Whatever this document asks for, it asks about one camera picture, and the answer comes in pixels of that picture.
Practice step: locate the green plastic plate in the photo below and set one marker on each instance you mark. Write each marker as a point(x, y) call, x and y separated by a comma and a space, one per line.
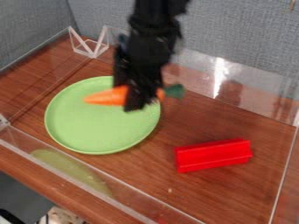
point(94, 129)

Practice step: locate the clear acrylic enclosure wall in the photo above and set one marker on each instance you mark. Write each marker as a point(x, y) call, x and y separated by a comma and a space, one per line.
point(134, 187)

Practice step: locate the red toy pepper block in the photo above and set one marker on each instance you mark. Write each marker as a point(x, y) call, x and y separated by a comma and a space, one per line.
point(213, 154)

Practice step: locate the orange toy carrot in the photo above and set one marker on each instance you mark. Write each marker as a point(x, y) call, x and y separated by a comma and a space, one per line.
point(115, 96)

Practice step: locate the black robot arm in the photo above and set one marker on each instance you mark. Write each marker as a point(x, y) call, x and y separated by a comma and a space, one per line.
point(156, 14)

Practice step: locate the clear acrylic corner bracket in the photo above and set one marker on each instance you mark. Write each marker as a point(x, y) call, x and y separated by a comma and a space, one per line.
point(87, 47)

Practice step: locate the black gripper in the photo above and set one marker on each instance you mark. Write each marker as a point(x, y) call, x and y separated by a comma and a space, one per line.
point(142, 54)

